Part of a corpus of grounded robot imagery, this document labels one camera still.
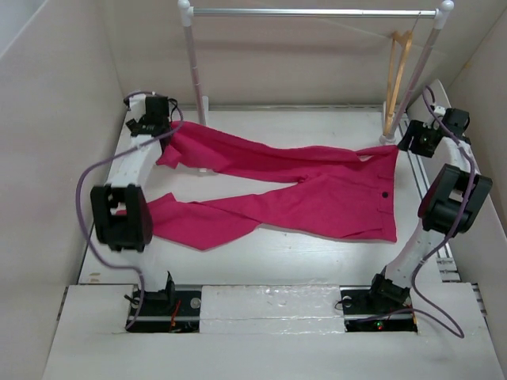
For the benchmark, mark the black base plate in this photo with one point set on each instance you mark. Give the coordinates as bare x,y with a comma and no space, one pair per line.
366,313
182,316

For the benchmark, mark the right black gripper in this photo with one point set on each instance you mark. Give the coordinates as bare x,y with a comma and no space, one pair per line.
415,129

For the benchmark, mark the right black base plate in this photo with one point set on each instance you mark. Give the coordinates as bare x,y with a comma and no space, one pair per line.
366,313

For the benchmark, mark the white clothes rack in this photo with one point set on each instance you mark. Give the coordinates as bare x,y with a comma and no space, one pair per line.
439,16

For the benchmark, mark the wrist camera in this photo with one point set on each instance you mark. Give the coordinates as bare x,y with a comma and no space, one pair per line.
439,111
135,102

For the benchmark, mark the wooden clothes hanger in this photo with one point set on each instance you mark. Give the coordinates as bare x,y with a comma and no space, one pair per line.
400,49

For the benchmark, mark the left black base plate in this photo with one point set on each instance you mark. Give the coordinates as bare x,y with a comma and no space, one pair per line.
182,316

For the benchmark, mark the pink trousers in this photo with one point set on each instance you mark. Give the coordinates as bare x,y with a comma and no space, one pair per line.
329,191

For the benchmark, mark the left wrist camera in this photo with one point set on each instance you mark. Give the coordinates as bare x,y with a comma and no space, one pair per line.
135,102

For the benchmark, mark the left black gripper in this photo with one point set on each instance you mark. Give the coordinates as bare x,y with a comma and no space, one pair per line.
132,123

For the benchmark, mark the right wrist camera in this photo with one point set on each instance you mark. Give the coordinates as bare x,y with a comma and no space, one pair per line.
439,111

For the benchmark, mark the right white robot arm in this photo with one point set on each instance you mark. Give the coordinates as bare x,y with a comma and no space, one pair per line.
449,207

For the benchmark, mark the white foam block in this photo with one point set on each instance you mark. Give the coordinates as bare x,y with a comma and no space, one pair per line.
277,310

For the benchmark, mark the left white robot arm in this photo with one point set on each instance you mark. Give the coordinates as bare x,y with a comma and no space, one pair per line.
121,215

